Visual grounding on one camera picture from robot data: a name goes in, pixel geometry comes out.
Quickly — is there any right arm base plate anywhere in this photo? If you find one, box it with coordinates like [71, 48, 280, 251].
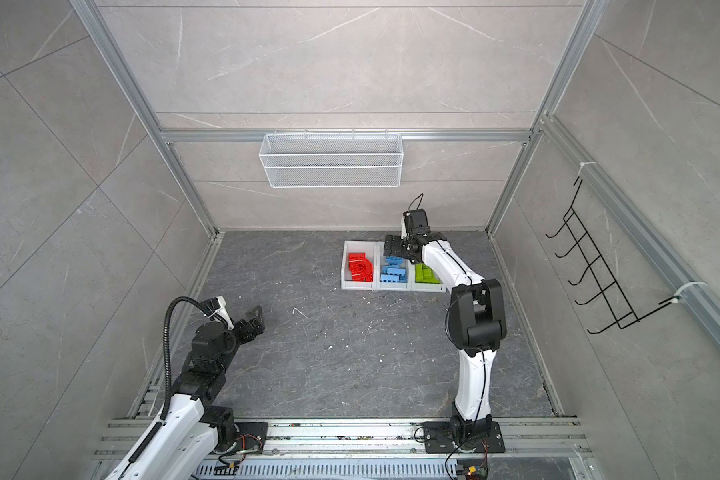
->
[414, 420, 506, 454]

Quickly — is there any white three-compartment bin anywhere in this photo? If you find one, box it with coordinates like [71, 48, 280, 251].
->
[340, 240, 446, 293]

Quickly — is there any red arch lego piece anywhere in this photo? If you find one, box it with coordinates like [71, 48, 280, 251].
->
[349, 260, 373, 282]

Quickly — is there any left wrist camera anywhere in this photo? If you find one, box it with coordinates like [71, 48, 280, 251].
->
[202, 296, 234, 330]

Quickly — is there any white wire mesh basket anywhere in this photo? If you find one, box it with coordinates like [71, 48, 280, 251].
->
[259, 132, 404, 188]

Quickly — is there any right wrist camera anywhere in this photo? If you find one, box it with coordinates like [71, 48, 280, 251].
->
[401, 214, 409, 238]

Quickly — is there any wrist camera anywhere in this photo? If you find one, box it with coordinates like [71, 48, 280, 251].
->
[202, 296, 234, 330]
[401, 214, 409, 238]

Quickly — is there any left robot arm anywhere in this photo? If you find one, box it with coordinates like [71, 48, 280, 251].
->
[108, 296, 268, 479]

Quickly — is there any black wire hook rack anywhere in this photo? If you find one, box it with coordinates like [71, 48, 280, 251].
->
[544, 177, 683, 335]

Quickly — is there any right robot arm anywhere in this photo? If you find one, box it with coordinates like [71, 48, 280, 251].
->
[384, 209, 507, 451]

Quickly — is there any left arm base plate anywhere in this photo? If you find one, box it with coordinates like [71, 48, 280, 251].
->
[214, 421, 269, 455]

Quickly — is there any green lego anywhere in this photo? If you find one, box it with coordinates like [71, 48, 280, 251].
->
[414, 263, 440, 284]

